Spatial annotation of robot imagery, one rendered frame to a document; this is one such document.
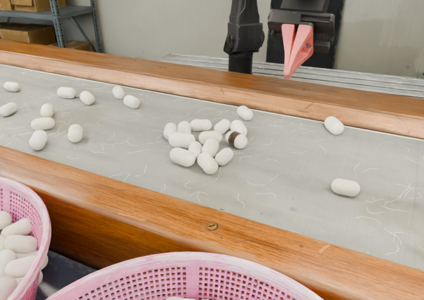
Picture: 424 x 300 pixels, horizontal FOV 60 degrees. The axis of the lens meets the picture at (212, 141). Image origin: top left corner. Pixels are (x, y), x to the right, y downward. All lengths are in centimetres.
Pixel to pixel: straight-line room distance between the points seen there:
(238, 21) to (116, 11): 221
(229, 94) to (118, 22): 245
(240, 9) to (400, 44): 176
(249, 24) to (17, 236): 69
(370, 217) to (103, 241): 28
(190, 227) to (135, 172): 16
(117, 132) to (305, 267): 37
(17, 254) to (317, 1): 52
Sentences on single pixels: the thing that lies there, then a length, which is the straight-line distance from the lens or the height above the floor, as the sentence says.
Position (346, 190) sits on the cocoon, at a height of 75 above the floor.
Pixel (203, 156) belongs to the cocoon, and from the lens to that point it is 47.
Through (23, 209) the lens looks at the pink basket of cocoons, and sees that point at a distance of 45.
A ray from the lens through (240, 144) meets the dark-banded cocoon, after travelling 52.
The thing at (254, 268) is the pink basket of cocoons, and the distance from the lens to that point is 32.
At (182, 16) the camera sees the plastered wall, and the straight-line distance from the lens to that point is 280.
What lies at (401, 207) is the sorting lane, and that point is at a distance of 47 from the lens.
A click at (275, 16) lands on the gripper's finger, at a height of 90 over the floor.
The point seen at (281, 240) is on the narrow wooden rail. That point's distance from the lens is 35.
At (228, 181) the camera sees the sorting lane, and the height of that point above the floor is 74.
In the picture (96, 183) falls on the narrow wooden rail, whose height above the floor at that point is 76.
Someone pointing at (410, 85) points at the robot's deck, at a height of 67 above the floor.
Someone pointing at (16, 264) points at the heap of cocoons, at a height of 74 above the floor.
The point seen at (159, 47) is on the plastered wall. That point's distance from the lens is 294.
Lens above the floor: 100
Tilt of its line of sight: 28 degrees down
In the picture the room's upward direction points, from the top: straight up
